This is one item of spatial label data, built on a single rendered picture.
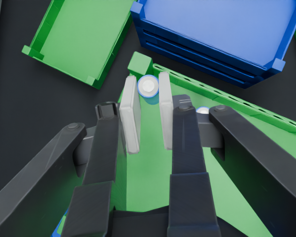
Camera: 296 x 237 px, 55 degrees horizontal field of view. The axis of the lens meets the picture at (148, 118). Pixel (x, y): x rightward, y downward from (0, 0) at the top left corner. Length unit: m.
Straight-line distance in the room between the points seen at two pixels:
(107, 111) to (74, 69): 0.66
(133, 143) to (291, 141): 0.26
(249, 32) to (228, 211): 0.40
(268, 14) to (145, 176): 0.45
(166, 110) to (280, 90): 0.68
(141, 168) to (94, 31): 0.53
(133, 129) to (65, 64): 0.67
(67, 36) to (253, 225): 0.66
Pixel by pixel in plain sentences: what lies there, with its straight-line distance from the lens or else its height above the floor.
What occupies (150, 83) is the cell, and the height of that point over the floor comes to 0.55.
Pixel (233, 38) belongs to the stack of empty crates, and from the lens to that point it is 0.64.
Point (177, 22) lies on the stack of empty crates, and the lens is 0.64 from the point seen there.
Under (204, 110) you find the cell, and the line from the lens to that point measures 0.30.
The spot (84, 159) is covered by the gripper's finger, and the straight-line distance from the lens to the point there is 0.16.
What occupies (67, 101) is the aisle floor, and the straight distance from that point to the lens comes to 0.81.
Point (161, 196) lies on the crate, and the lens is 0.37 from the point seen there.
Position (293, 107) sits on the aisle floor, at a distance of 0.83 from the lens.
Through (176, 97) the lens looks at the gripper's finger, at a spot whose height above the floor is 0.58.
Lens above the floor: 0.76
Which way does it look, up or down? 86 degrees down
